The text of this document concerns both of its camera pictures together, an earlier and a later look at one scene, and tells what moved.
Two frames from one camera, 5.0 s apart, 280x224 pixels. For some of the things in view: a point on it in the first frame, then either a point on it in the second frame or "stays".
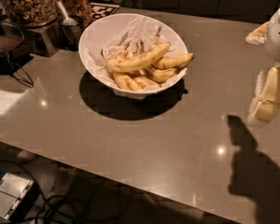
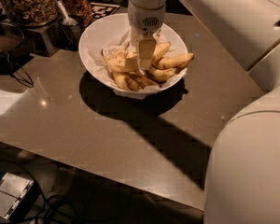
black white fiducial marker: (100, 10) stays
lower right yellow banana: (161, 75) stays
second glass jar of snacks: (75, 2) stays
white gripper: (278, 35) → (146, 20)
